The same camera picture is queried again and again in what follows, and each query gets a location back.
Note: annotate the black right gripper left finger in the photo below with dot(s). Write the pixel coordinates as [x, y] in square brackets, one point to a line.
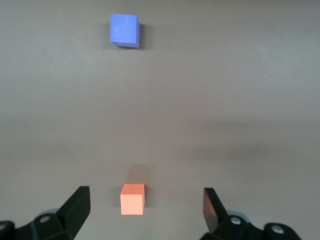
[75, 207]

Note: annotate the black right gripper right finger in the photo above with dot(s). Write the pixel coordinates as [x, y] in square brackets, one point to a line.
[212, 212]

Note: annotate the orange foam cube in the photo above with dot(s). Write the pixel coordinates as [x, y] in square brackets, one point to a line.
[132, 202]

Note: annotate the purple foam cube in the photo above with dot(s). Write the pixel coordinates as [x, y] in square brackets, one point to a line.
[123, 30]

